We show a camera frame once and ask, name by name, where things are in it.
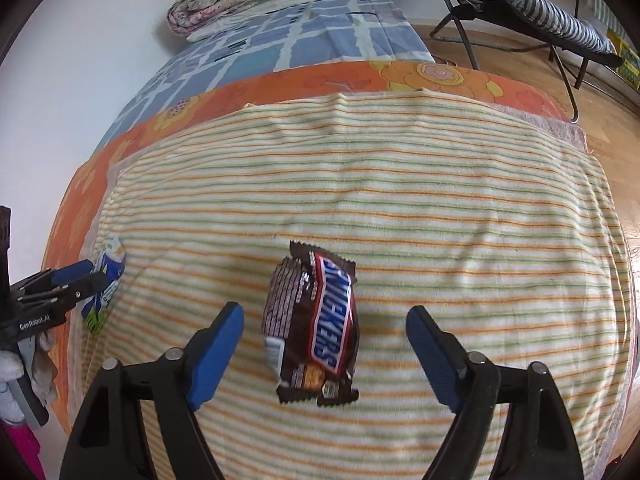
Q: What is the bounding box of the person's left hand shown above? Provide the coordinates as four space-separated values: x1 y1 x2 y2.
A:
0 330 59 423

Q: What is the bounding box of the striped cushion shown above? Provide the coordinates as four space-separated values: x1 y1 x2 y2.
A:
467 0 618 56

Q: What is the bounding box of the orange floral bedsheet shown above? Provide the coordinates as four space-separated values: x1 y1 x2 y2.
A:
40 57 573 436

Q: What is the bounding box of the yellow green box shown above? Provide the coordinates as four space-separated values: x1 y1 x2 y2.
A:
607 30 640 88

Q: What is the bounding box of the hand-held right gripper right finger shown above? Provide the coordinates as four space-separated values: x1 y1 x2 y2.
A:
405 305 585 480

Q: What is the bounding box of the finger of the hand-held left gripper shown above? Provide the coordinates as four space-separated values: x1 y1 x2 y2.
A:
12 259 97 292
15 272 109 312

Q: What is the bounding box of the blue checked sheet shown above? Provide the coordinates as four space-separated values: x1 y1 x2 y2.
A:
115 0 436 131

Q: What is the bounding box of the pink cloth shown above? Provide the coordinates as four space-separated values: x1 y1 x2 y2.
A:
0 422 46 480

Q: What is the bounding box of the cream striped towel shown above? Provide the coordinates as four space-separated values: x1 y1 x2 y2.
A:
67 91 638 480

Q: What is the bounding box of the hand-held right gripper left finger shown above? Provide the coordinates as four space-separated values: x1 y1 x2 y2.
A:
59 301 246 480

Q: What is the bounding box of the brown chocolate bar wrapper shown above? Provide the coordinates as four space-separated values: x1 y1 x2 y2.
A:
261 240 360 406

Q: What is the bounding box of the blue white packet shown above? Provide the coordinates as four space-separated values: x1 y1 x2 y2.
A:
80 236 126 337

